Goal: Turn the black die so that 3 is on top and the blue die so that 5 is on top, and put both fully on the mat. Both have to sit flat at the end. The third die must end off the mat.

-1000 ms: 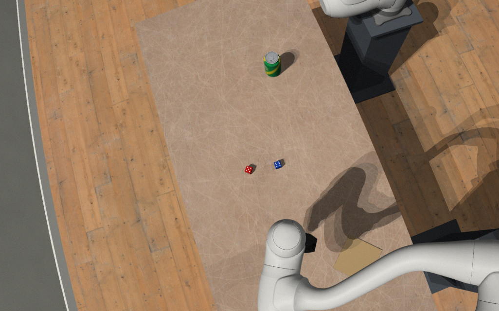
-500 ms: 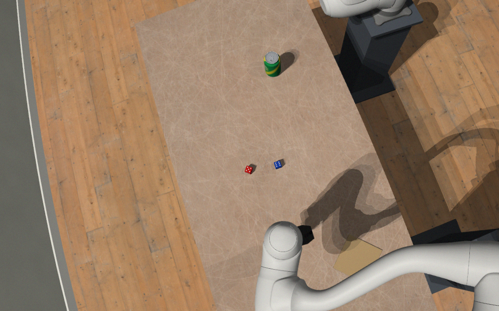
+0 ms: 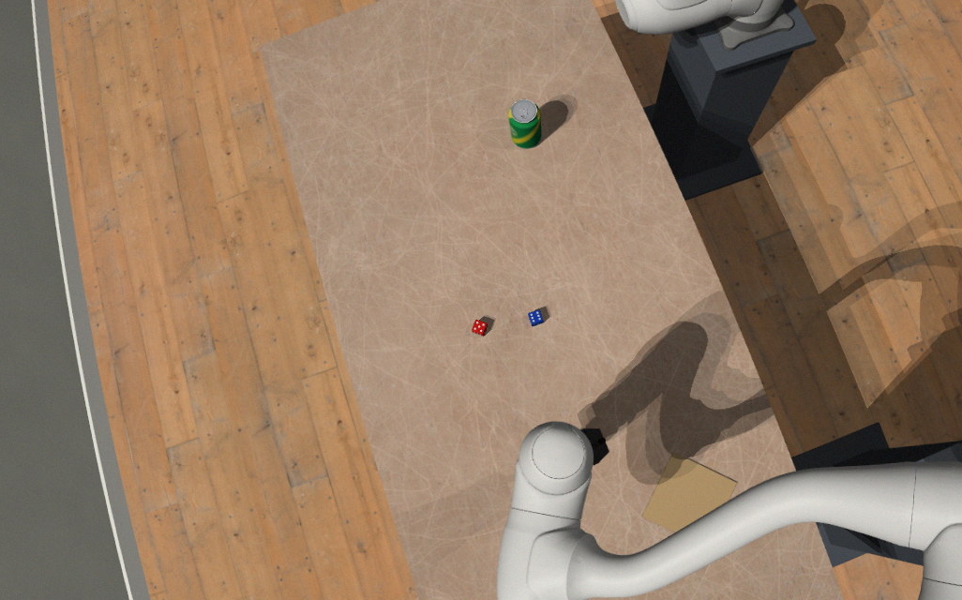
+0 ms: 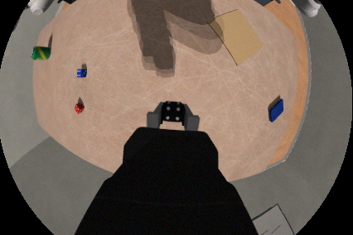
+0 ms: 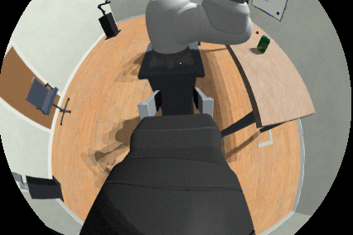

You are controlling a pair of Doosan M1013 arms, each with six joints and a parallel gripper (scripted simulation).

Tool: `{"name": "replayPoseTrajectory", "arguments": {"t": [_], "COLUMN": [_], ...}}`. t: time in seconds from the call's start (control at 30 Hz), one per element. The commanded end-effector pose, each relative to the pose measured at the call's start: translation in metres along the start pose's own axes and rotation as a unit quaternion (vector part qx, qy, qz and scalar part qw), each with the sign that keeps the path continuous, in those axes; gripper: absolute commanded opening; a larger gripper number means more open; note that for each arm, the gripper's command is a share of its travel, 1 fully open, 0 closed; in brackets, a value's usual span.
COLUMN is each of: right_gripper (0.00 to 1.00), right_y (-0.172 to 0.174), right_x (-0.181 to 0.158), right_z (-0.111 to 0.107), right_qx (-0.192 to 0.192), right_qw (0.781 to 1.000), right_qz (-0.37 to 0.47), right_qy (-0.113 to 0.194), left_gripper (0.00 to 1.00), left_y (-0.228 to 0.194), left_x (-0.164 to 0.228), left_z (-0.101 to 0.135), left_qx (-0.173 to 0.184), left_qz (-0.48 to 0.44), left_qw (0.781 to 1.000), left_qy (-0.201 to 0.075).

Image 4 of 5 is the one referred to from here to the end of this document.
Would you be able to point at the green soda can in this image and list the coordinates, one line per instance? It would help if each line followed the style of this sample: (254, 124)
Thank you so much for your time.
(40, 53)

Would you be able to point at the tan square mat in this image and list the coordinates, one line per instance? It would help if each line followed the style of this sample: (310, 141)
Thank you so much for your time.
(237, 35)

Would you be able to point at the blue die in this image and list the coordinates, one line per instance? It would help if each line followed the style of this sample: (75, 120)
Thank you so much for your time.
(81, 73)

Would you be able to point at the red die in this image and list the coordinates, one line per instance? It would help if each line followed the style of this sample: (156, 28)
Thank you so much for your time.
(79, 107)

